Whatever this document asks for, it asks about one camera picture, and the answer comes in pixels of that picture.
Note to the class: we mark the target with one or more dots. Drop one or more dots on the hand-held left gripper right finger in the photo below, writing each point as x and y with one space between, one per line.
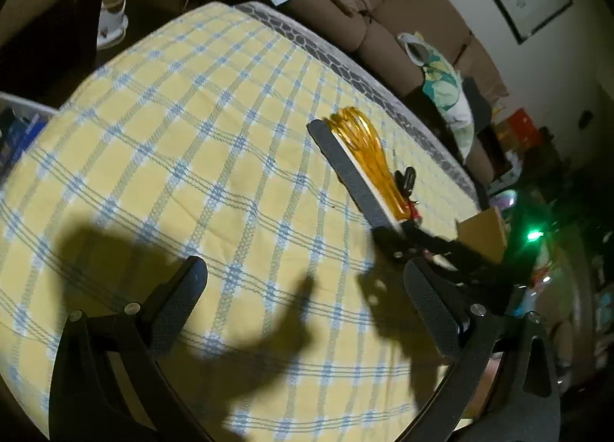
434 303

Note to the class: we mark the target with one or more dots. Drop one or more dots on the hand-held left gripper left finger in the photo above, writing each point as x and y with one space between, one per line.
184 295

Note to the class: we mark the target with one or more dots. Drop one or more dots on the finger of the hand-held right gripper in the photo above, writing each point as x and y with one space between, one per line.
350 168
407 179

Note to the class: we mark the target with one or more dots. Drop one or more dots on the orange plastic tongs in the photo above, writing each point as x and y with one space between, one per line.
372 154

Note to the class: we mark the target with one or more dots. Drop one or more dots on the brown cardboard box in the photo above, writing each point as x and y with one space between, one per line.
482 231

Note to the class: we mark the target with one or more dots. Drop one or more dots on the purple green round toy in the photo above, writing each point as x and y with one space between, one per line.
508 200

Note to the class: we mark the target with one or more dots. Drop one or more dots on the floral print pillow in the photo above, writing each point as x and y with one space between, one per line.
448 92

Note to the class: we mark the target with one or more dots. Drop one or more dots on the red box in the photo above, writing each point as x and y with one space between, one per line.
519 121

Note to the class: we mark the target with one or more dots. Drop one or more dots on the grey patterned table mat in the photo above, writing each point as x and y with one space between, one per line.
307 41

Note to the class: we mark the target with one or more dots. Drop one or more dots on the yellow checked tablecloth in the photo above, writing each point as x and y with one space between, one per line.
192 135

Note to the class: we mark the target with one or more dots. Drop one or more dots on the white storage bin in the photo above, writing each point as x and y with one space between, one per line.
19 135

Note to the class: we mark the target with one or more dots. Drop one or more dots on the white small appliance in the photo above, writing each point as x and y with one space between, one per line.
112 20

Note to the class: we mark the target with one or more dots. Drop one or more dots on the black round wall fixture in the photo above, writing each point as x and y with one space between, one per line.
586 118

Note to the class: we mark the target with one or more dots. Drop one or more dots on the dark wooden post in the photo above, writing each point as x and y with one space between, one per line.
93 0

